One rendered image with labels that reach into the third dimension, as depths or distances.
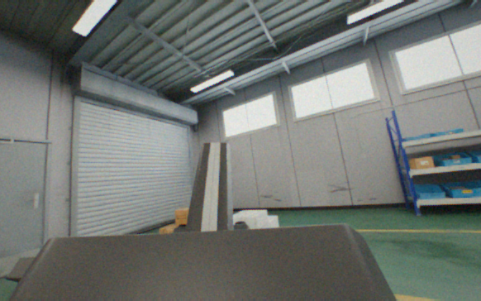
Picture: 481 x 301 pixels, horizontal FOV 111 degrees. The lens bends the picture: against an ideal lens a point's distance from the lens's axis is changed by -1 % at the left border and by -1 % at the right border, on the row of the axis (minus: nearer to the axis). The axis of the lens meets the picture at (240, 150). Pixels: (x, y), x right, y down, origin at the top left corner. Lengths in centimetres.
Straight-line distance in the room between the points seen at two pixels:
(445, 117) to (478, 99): 56
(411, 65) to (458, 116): 136
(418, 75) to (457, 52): 72
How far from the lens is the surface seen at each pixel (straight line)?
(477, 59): 591
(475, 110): 564
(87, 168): 471
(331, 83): 538
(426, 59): 572
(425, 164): 451
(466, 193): 466
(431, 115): 539
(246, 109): 584
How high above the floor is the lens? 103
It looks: 9 degrees up
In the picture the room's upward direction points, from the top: 7 degrees counter-clockwise
